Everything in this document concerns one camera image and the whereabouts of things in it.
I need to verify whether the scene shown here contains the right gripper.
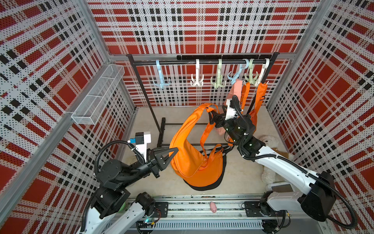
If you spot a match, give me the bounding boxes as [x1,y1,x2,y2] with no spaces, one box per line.
[208,105,242,145]

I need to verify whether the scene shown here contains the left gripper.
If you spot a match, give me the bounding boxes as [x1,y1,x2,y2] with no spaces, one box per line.
[119,146,178,187]

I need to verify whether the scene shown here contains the pink bag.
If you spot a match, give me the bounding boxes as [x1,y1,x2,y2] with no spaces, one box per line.
[217,80,243,136]

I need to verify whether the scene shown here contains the orange bag with black trim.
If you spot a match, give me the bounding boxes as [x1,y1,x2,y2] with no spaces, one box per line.
[170,103,227,191]

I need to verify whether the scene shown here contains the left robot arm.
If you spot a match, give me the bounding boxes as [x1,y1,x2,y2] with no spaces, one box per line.
[80,132,178,234]

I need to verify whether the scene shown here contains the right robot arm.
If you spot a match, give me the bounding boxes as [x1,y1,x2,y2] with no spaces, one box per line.
[209,96,358,230]

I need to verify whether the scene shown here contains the green hook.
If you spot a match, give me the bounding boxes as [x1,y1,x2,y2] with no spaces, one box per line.
[244,58,259,87]
[210,58,227,89]

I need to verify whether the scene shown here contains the white hook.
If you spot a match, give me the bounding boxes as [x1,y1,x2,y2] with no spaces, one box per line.
[254,58,270,87]
[191,59,204,87]

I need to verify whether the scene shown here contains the light blue hook far left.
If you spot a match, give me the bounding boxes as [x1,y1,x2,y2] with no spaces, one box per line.
[153,60,170,89]

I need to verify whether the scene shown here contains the black garment rack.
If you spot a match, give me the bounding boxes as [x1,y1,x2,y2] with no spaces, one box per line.
[126,52,289,147]

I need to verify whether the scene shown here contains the white teddy bear brown shirt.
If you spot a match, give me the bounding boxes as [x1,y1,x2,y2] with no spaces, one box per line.
[258,135,294,183]

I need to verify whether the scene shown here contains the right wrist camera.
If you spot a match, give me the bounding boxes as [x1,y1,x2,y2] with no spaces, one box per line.
[225,98,239,121]

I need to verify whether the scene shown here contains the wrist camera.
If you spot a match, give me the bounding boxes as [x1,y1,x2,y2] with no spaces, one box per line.
[128,132,152,162]
[225,98,239,121]

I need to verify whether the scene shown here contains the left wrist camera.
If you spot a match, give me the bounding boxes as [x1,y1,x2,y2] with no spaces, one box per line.
[128,132,152,162]

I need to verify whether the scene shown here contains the small pink object on rail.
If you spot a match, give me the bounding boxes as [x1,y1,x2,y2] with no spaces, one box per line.
[209,201,217,213]

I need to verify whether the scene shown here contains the black wall hook strip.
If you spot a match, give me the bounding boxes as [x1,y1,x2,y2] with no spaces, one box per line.
[177,54,272,60]

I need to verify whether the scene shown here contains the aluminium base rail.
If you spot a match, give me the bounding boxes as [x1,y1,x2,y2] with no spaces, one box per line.
[108,194,322,232]

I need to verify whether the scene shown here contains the white wire mesh basket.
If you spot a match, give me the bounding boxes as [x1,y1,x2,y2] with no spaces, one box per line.
[72,64,125,125]

